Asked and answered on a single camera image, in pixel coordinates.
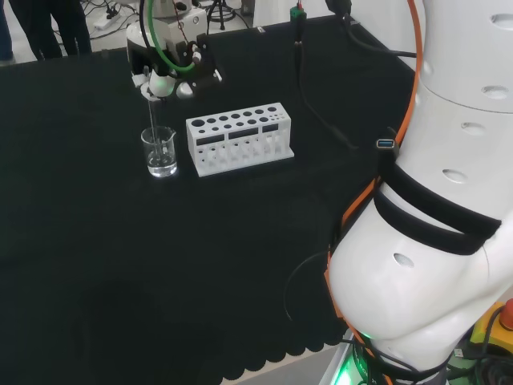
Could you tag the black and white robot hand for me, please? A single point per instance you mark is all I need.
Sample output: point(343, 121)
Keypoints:
point(208, 68)

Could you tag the clear glass rod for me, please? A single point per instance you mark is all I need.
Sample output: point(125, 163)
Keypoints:
point(152, 120)

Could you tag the white test tube rack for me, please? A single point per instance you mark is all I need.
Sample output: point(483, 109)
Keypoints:
point(236, 120)

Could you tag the black tripod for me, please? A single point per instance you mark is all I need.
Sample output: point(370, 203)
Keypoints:
point(220, 14)

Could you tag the small clear glass beaker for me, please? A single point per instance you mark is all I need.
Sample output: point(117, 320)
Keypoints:
point(159, 160)

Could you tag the white power strip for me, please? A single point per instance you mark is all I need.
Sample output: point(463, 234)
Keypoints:
point(106, 21)

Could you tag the person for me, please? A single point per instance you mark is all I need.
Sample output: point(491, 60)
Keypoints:
point(64, 28)

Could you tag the black blue USB connector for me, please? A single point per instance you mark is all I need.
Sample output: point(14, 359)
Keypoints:
point(386, 143)

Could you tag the black bench cloth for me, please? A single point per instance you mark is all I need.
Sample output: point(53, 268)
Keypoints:
point(120, 260)

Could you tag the yellow stop button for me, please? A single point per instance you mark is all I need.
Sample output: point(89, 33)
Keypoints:
point(495, 325)

